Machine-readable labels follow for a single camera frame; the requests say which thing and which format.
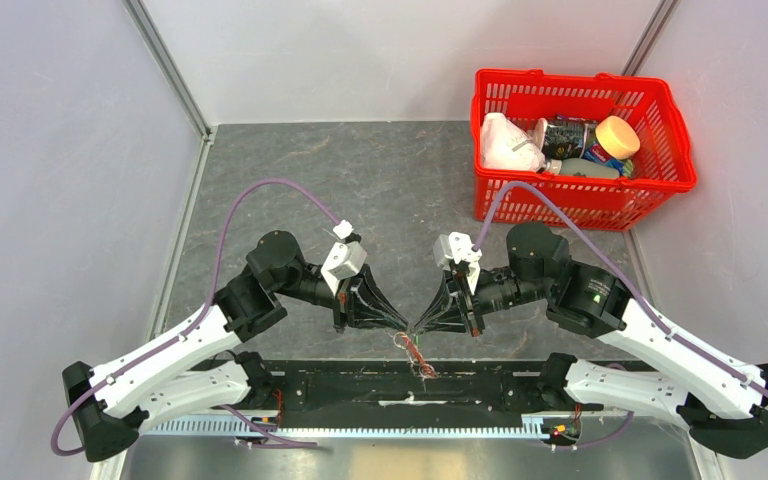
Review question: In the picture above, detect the grey green bottle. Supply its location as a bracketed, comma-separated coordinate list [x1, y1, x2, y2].
[546, 158, 621, 179]

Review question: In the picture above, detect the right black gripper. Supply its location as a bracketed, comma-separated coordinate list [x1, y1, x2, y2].
[413, 265, 551, 337]

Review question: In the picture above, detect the red plastic basket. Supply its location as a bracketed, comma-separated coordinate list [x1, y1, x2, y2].
[470, 68, 697, 232]

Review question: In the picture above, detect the white plastic bag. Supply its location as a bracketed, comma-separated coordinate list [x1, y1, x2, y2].
[479, 112, 546, 172]

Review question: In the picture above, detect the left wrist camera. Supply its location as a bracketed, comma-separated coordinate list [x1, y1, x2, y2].
[321, 242, 367, 295]

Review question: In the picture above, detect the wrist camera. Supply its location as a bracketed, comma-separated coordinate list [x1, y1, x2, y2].
[321, 242, 367, 295]
[433, 232, 482, 293]

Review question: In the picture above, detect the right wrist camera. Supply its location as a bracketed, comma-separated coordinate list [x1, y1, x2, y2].
[433, 232, 482, 293]

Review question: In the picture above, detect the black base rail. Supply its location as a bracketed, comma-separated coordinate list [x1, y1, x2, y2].
[232, 360, 575, 430]

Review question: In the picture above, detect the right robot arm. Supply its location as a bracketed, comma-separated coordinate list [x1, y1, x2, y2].
[414, 222, 768, 459]

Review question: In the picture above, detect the jar with beige lid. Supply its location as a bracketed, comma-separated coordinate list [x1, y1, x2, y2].
[581, 115, 640, 165]

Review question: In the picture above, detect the grey slotted cable duct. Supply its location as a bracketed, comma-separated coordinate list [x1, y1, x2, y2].
[147, 414, 550, 441]

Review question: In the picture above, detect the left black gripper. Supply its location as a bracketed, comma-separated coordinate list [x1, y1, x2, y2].
[272, 262, 408, 333]

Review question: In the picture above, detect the red black keyring holder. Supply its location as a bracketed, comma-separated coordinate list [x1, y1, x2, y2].
[392, 332, 438, 380]

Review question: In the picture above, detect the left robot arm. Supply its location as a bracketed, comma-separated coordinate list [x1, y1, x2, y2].
[62, 230, 408, 462]

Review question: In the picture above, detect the dark can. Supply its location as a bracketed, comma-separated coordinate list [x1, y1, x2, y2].
[532, 115, 598, 160]

